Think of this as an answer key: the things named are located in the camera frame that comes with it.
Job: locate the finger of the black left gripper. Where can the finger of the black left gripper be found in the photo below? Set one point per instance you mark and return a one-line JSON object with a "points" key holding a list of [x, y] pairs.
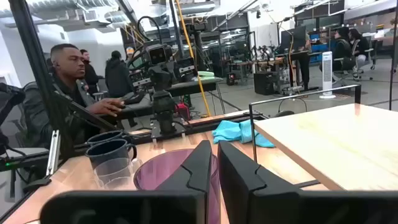
{"points": [[183, 70], [140, 79]]}

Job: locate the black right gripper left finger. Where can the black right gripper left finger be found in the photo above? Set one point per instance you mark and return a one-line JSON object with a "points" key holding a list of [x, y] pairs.
{"points": [[192, 174]]}

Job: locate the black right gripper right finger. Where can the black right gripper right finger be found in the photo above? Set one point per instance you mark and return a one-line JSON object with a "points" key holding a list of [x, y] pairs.
{"points": [[242, 186]]}

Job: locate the purple faceted plastic tumbler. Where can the purple faceted plastic tumbler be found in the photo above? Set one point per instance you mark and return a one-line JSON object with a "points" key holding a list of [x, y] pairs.
{"points": [[161, 169]]}

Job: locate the dark blue enamel mug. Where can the dark blue enamel mug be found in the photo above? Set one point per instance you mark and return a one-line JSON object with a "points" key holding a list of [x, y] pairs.
{"points": [[104, 136], [109, 155]]}

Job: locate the small clear plastic cup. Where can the small clear plastic cup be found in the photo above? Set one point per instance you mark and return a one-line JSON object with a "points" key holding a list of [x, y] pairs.
{"points": [[112, 169], [119, 184]]}

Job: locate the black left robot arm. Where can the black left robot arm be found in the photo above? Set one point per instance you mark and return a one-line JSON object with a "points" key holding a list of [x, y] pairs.
{"points": [[163, 109]]}

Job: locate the mint green plastic device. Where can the mint green plastic device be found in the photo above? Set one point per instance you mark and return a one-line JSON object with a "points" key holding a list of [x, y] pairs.
{"points": [[206, 74]]}

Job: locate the person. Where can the person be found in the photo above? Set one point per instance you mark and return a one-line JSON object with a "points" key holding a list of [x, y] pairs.
{"points": [[66, 65], [130, 52], [342, 46], [88, 71], [359, 43], [116, 77], [304, 68]]}

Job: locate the red box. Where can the red box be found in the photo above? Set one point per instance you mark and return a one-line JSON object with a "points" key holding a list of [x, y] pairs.
{"points": [[183, 112]]}

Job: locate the turquoise blue cloth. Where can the turquoise blue cloth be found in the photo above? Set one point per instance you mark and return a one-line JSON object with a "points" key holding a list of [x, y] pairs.
{"points": [[230, 130]]}

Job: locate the black equipment case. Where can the black equipment case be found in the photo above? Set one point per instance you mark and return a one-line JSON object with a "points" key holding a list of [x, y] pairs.
{"points": [[265, 84]]}

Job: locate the black monitor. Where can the black monitor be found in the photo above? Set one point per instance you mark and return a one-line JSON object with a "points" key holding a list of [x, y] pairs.
{"points": [[292, 39]]}

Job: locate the black office chair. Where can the black office chair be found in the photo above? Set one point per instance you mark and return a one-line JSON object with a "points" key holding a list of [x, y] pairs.
{"points": [[9, 96]]}

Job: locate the white tower fan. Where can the white tower fan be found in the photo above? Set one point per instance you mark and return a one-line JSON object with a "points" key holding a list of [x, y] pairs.
{"points": [[327, 71]]}

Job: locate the black box with green light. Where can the black box with green light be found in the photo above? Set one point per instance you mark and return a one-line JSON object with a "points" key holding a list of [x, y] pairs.
{"points": [[18, 158]]}

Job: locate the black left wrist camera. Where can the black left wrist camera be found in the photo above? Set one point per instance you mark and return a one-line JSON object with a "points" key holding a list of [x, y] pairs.
{"points": [[158, 55]]}

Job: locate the silver metal bracket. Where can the silver metal bracket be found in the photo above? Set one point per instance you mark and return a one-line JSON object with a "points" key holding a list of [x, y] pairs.
{"points": [[53, 152]]}

